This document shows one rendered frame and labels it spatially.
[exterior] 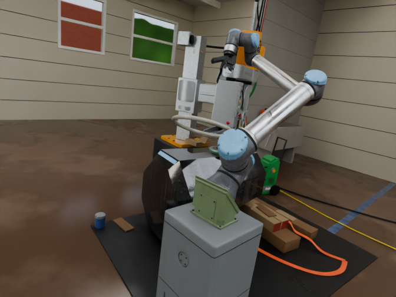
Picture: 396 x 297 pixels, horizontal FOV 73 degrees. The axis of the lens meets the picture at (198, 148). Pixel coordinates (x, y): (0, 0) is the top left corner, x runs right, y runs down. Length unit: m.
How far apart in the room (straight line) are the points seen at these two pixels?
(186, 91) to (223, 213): 2.15
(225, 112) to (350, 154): 4.94
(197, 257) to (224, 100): 1.53
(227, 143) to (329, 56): 6.22
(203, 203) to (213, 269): 0.33
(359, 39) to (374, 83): 1.04
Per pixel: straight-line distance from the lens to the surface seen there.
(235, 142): 1.28
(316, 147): 7.33
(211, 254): 1.32
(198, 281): 1.46
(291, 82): 1.79
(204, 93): 3.26
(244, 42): 1.94
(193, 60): 3.35
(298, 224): 3.35
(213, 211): 1.41
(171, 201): 2.33
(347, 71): 7.15
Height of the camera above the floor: 1.57
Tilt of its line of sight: 15 degrees down
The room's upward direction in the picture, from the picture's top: 8 degrees clockwise
